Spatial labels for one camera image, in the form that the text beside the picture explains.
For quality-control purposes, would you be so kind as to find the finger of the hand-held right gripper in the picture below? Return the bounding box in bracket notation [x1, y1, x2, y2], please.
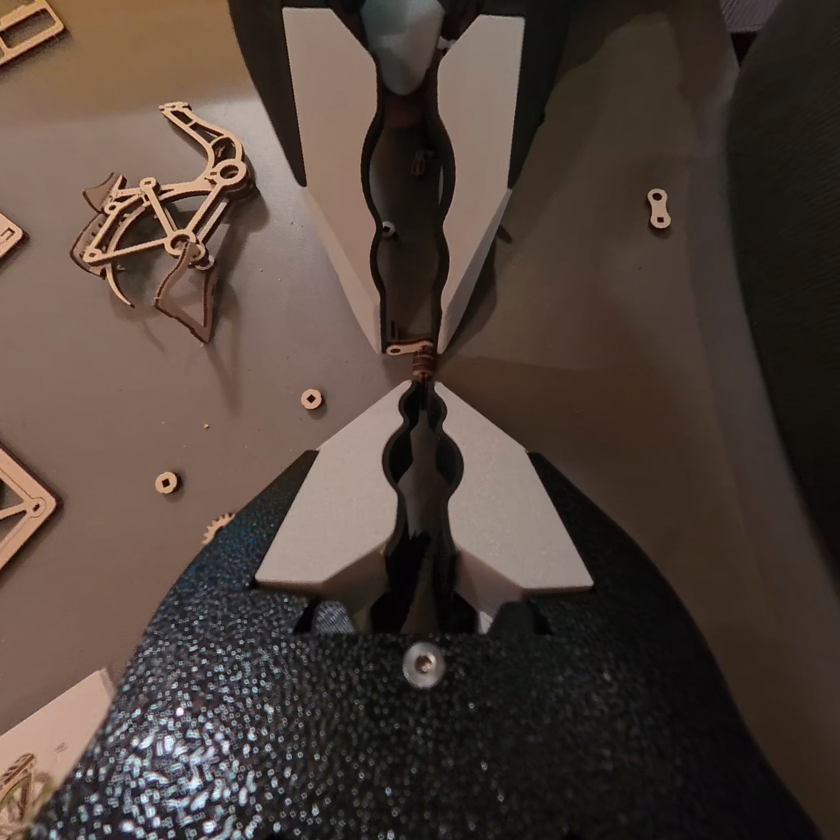
[282, 5, 389, 356]
[430, 11, 527, 355]

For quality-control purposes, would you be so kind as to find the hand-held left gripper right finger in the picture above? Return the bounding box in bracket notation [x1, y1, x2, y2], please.
[428, 381, 596, 634]

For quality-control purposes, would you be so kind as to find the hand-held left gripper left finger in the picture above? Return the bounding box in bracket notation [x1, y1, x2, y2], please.
[253, 379, 416, 632]

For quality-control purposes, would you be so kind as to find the wooden model frame assembly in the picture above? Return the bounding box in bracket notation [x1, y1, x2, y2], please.
[69, 101, 258, 345]

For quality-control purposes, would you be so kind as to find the wooden crank link with peg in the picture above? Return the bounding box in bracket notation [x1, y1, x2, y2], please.
[385, 319, 435, 357]

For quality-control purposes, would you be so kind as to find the wooden parts sheet mostly empty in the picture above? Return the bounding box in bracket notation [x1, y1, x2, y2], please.
[0, 0, 67, 68]

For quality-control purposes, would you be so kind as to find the wooden parts sheet mostly full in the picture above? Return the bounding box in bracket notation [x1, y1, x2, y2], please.
[0, 443, 60, 573]

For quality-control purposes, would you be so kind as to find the grey fabric chair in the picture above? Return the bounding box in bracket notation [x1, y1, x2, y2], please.
[725, 0, 785, 67]

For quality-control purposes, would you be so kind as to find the person's dark green clothing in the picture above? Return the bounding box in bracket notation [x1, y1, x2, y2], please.
[727, 20, 840, 592]

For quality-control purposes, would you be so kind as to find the white instruction booklet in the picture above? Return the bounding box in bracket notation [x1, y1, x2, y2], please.
[0, 668, 118, 840]

